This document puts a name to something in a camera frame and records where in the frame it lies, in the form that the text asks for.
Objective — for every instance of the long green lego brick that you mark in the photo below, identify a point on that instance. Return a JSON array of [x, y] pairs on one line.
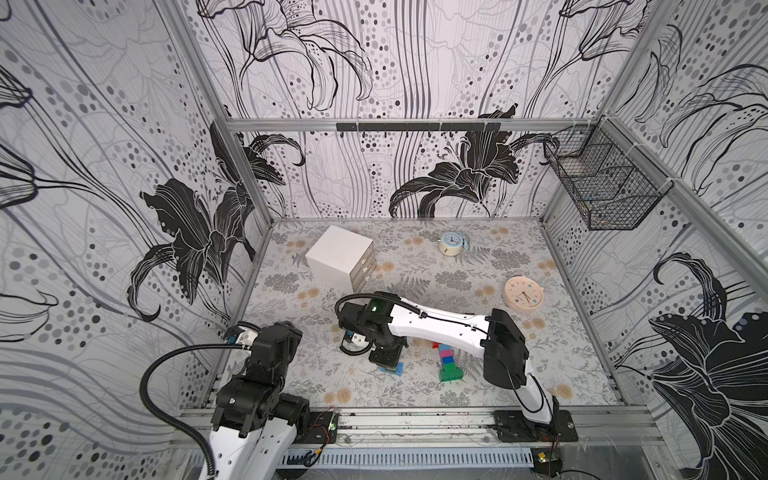
[[450, 372]]

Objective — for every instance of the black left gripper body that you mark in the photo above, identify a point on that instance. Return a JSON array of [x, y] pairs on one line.
[[293, 342]]

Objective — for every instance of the white mini drawer cabinet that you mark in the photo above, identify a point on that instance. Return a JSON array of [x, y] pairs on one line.
[[342, 259]]

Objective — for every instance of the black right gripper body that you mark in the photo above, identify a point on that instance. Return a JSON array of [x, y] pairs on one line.
[[387, 352]]

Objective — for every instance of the long light blue lego brick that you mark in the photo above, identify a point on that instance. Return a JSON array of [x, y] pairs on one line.
[[395, 370]]

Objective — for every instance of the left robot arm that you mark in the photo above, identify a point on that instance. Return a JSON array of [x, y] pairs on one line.
[[254, 422]]

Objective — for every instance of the white slotted cable duct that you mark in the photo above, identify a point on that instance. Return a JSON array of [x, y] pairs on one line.
[[423, 458]]

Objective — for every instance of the large pink round clock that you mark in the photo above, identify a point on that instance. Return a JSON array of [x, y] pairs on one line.
[[523, 294]]

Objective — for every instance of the black wall hook bar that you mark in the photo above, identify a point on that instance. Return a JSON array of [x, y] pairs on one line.
[[418, 127]]

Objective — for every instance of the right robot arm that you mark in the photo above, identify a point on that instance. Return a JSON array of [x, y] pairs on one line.
[[493, 338]]

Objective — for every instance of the small blue cream alarm clock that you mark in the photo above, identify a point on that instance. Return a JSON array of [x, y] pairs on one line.
[[452, 243]]

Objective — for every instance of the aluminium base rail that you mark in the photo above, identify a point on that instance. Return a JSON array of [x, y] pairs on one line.
[[612, 425]]

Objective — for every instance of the black wire wall basket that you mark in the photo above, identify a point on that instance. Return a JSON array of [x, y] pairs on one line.
[[601, 173]]

